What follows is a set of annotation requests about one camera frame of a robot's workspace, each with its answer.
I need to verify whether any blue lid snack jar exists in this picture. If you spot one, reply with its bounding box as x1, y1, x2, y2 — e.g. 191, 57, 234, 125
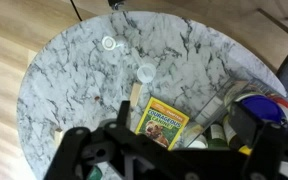
222, 93, 285, 149

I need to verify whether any yellow Courageous Canine book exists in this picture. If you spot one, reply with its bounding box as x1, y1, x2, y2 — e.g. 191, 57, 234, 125
134, 96, 191, 152

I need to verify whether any wooden block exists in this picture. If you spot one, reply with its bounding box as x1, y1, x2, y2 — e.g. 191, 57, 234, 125
129, 82, 143, 108
53, 128, 65, 148

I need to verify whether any black floor cable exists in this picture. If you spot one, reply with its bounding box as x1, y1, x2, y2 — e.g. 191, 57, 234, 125
69, 0, 84, 22

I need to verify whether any clear plastic container bin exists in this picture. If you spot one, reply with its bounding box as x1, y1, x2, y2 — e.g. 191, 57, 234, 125
175, 78, 288, 154

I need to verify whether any white pill bottle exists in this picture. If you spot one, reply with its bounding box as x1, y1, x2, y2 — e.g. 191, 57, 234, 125
101, 35, 127, 52

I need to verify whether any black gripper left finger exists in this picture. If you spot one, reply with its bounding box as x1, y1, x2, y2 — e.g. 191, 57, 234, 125
43, 100, 188, 180

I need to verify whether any translucent plastic measuring cup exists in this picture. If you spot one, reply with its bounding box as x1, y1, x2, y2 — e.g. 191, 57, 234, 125
127, 54, 158, 84

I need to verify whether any small green bowl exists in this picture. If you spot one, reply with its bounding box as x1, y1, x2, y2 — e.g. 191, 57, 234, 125
85, 164, 104, 180

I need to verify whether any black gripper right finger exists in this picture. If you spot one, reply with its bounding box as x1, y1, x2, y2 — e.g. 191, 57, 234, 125
231, 102, 288, 180

